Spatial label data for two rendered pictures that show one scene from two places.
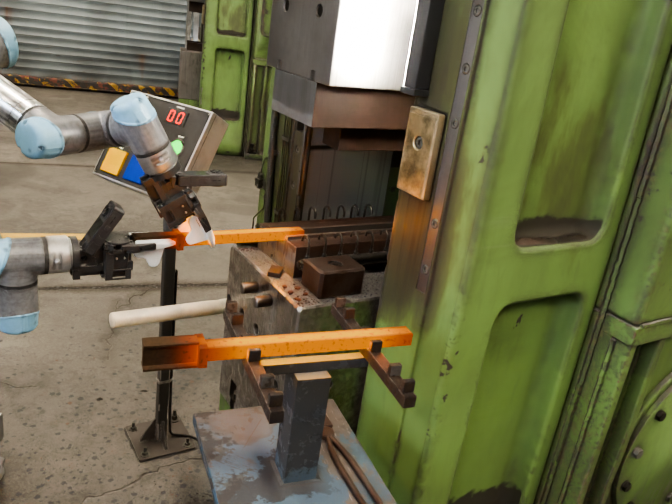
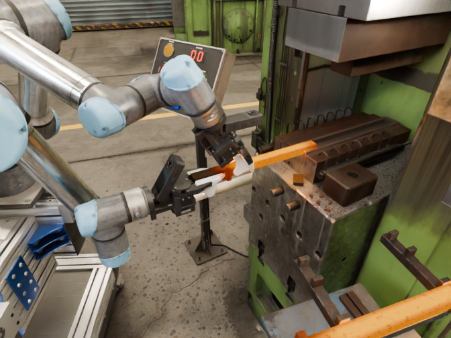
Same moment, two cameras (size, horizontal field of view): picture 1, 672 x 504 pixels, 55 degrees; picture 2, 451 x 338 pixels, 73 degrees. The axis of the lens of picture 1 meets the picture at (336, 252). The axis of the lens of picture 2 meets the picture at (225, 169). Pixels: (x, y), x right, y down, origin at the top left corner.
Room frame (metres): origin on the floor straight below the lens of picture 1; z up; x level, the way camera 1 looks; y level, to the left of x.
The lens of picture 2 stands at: (0.64, 0.28, 1.47)
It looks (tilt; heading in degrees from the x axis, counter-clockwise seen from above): 35 degrees down; 6
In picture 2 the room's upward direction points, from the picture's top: straight up
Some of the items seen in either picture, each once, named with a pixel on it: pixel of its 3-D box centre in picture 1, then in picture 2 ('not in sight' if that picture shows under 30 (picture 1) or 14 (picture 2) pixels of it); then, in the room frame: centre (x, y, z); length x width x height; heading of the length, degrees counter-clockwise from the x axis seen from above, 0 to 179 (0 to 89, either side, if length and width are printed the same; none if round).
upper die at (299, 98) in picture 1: (369, 100); (370, 25); (1.58, -0.03, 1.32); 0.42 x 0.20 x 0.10; 124
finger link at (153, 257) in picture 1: (154, 253); (210, 187); (1.26, 0.38, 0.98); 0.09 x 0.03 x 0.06; 121
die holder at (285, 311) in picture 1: (348, 338); (339, 207); (1.54, -0.07, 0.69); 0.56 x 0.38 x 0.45; 124
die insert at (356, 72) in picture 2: (383, 135); (380, 55); (1.59, -0.07, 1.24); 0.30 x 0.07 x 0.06; 124
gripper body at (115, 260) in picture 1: (100, 255); (169, 196); (1.21, 0.48, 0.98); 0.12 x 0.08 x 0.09; 124
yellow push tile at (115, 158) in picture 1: (115, 161); not in sight; (1.83, 0.68, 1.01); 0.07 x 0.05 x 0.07; 59
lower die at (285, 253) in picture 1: (348, 239); (341, 140); (1.58, -0.03, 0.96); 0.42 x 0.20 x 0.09; 124
